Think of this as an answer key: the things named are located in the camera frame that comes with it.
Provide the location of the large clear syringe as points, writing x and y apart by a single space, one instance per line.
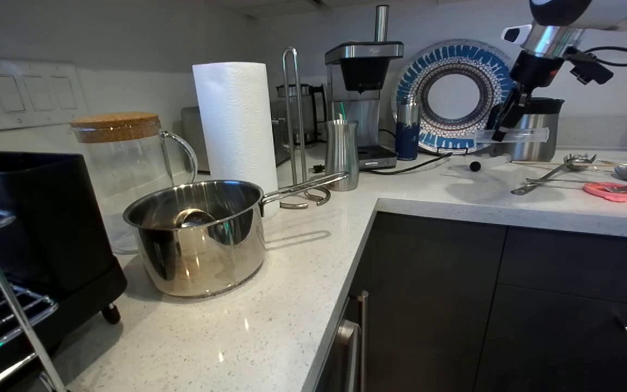
531 135

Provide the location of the steel cup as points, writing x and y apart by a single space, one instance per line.
342 155

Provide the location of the blue patterned decorative plate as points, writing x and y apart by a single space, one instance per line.
417 81

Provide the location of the blue and silver bottle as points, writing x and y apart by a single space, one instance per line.
407 130

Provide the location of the dark cabinet door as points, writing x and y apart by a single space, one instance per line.
428 305
331 359

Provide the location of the coffee maker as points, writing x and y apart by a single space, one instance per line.
365 65

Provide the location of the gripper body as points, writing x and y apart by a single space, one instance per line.
534 71

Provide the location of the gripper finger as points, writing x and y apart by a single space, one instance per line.
524 100
505 121

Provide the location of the paper towel roll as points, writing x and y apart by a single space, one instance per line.
236 120

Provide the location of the dark drawer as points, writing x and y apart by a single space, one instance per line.
580 267
553 348

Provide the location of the glass kettle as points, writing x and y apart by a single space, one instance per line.
309 111

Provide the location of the steel saucepan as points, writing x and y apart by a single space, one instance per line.
199 256

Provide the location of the white wall switch plate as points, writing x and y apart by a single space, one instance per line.
25 93

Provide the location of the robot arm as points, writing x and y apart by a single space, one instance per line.
607 12

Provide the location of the black dish rack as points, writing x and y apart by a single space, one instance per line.
36 228

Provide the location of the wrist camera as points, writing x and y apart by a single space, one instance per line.
590 68

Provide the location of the silver toaster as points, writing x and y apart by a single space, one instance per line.
194 139

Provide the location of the cork lid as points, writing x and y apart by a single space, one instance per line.
115 126

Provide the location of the steel carafe with black lid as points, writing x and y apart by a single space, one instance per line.
536 142

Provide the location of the white plunger with black tip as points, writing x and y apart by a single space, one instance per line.
490 162

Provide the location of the metal paper towel holder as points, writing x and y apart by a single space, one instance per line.
290 109

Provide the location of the glass pitcher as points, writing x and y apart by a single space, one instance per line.
128 174

